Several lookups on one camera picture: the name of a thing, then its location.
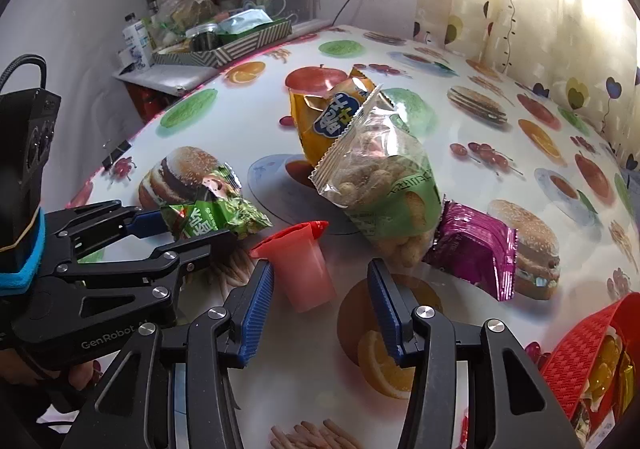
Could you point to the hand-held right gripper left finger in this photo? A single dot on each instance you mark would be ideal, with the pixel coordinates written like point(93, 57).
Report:
point(257, 309)

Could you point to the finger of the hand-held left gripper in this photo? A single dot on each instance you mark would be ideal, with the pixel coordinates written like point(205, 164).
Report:
point(145, 224)
point(200, 249)

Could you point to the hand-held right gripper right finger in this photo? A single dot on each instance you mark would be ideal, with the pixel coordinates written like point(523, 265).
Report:
point(385, 314)

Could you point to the green snack packet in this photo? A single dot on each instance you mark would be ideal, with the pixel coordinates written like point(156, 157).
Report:
point(220, 214)

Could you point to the pink jelly cup red lid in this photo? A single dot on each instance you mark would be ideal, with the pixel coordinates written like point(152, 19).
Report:
point(305, 274)

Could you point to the purple snack packet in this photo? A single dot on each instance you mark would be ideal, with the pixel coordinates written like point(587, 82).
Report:
point(470, 244)

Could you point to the clear green peanut bag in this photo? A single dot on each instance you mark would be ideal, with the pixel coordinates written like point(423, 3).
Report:
point(380, 169)

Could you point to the orange chip bag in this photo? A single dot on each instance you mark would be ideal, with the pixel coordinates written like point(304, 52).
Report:
point(310, 129)

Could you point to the red round woven basket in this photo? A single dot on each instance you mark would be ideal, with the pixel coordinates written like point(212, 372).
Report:
point(575, 354)

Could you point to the egg yolk vacuum packet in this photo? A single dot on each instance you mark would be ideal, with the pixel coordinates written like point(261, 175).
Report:
point(605, 364)

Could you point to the person's left hand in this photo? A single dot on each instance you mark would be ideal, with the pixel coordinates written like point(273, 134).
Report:
point(82, 376)

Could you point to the black binder clip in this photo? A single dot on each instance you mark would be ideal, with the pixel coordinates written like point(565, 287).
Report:
point(115, 154)

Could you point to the white plastic bottle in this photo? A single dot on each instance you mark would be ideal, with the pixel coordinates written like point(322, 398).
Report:
point(135, 39)

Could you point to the clear jar dark contents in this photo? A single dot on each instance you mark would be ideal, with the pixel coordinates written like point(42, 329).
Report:
point(202, 36)

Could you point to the striped cardboard tray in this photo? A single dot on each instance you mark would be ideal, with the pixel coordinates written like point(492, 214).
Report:
point(240, 51)

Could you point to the teal face mask pack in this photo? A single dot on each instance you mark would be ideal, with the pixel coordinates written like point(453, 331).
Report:
point(245, 21)

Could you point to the cream heart print curtain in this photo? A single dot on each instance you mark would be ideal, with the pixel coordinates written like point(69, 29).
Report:
point(550, 29)

